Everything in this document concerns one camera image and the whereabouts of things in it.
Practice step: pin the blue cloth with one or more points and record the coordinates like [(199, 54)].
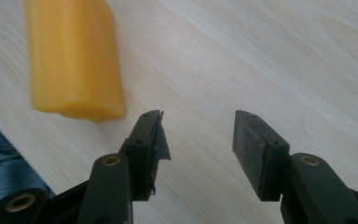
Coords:
[(0, 168)]

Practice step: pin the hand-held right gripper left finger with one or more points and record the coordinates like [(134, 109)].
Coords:
[(143, 155)]

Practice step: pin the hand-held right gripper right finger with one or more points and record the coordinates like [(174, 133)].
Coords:
[(258, 155)]

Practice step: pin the yellow plastic block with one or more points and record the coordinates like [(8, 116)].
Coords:
[(74, 59)]

